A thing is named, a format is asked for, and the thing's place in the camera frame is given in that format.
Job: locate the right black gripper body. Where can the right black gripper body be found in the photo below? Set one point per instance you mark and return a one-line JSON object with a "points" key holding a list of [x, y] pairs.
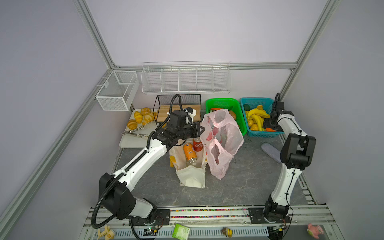
{"points": [[267, 122]]}

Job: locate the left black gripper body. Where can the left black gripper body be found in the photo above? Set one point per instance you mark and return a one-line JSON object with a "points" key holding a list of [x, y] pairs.
{"points": [[189, 131]]}

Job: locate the red cola can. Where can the red cola can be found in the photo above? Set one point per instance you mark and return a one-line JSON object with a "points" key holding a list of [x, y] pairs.
{"points": [[197, 144]]}

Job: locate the pink plastic grocery bag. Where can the pink plastic grocery bag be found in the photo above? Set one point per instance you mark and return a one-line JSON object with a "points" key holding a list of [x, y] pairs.
{"points": [[221, 140]]}

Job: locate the orange soda can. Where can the orange soda can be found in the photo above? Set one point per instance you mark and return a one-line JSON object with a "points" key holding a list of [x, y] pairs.
{"points": [[190, 153]]}

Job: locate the white canvas tote bag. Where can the white canvas tote bag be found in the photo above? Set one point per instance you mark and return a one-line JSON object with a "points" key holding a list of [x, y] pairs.
{"points": [[190, 173]]}

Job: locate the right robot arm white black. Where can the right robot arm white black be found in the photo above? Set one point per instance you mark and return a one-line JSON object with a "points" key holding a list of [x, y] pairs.
{"points": [[296, 154]]}

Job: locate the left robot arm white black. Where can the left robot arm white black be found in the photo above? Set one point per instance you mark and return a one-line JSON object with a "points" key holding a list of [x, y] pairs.
{"points": [[115, 190]]}

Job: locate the yellow banana bunch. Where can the yellow banana bunch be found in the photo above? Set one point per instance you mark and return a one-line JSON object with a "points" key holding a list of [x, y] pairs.
{"points": [[256, 118]]}

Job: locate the teal plastic basket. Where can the teal plastic basket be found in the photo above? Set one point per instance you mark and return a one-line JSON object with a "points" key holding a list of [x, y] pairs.
{"points": [[267, 104]]}

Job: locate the grey oval pad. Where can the grey oval pad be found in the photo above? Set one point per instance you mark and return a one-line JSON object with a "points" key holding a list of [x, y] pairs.
{"points": [[272, 152]]}

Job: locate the brown potato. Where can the brown potato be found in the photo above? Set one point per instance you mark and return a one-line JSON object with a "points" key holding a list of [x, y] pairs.
{"points": [[233, 115]]}

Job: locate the green plastic basket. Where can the green plastic basket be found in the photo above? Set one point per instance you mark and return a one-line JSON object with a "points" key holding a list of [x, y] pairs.
{"points": [[231, 105]]}

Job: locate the croissant bread right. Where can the croissant bread right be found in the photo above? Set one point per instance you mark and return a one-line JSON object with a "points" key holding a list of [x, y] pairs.
{"points": [[148, 115]]}

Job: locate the croissant bread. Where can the croissant bread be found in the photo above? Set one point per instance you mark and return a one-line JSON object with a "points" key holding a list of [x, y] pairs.
{"points": [[132, 125], [148, 115], [138, 117]]}

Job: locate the croissant bread middle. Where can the croissant bread middle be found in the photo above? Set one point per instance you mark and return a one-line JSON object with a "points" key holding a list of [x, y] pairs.
{"points": [[138, 117]]}

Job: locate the croissant bread front left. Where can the croissant bread front left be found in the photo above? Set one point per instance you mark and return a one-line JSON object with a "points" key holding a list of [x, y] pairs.
{"points": [[132, 125]]}

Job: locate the metal tongs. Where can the metal tongs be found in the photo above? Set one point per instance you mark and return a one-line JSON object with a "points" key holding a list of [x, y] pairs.
{"points": [[142, 132]]}

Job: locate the white bread tray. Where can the white bread tray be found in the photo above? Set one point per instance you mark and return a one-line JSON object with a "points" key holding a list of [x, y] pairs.
{"points": [[136, 139]]}

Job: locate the green small box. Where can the green small box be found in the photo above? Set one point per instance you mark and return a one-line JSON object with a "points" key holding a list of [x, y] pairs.
{"points": [[181, 232]]}

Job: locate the pink toy figure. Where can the pink toy figure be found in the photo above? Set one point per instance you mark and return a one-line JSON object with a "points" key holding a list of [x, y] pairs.
{"points": [[315, 231]]}

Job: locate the yellow toy banana pieces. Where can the yellow toy banana pieces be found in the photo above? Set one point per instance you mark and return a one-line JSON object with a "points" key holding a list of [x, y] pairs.
{"points": [[107, 233]]}

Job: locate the black wire shelf wooden board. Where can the black wire shelf wooden board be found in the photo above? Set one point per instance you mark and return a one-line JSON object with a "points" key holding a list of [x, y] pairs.
{"points": [[163, 102]]}

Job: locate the white wire wall basket long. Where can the white wire wall basket long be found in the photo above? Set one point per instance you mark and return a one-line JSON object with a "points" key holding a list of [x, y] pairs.
{"points": [[191, 77]]}

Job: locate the white mesh wall box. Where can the white mesh wall box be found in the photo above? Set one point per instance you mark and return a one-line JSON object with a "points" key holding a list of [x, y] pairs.
{"points": [[118, 91]]}

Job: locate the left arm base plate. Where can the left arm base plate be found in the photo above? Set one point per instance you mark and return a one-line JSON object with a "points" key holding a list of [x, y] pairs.
{"points": [[159, 217]]}

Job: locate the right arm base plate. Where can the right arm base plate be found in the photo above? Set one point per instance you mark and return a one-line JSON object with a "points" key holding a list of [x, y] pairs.
{"points": [[260, 215]]}

